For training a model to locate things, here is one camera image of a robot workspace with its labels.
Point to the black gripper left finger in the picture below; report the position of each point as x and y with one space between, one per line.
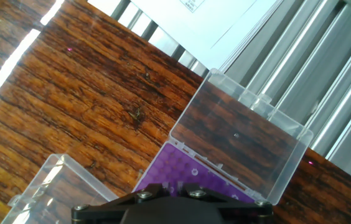
107 208

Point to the brown wooden board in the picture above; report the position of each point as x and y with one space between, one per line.
85 93

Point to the purple pipette tip box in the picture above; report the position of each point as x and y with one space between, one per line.
69 193
241 140

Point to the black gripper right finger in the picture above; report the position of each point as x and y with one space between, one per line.
241 208

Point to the white printed paper sheet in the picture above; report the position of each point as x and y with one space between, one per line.
209 28

